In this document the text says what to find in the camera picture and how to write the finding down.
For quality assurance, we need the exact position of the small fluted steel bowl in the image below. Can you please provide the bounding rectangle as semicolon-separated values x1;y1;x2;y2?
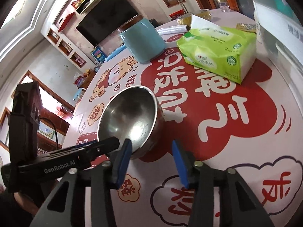
97;86;164;159

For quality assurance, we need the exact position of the person left hand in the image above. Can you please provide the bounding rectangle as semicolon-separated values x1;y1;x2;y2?
13;192;39;217

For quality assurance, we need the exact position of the light blue round stool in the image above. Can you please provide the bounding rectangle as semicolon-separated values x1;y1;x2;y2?
73;88;86;103

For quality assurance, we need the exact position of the wooden tv cabinet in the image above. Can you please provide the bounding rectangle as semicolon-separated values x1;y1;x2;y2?
79;70;96;89

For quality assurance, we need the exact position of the pink printed tablecloth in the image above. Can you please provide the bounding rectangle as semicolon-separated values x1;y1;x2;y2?
63;34;302;226

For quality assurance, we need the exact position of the blue face mask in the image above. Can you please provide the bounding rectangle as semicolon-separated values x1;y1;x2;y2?
105;45;126;62

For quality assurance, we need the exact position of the teal canister with lid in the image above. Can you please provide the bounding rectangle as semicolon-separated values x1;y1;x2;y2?
118;14;166;64

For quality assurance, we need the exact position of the green tissue pack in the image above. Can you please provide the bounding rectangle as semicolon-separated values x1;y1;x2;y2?
177;15;256;84

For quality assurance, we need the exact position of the yellow snack packet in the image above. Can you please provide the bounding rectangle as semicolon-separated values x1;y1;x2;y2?
236;23;256;33

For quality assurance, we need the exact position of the white bottle sterilizer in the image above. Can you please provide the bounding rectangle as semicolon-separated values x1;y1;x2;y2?
246;0;303;81

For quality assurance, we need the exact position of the black camera cable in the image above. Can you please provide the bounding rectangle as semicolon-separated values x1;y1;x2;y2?
38;116;60;151

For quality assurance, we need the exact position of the black wall television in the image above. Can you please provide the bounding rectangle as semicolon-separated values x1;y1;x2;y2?
76;0;138;46

